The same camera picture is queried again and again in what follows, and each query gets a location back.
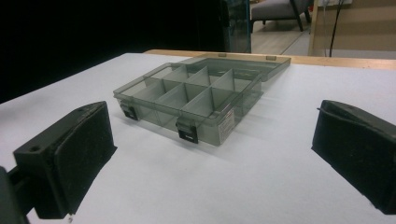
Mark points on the clear grey compartment storage box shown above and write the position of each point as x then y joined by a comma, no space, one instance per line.
199,93

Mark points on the light wooden panel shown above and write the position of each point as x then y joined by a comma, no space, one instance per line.
361,29

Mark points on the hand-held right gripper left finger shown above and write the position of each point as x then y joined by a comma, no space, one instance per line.
67,155

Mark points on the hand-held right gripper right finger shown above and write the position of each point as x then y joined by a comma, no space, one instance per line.
355,146

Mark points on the teal transparent partition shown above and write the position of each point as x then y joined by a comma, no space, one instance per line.
238,25

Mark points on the grey upholstered chair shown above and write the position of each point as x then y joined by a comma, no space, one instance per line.
277,11

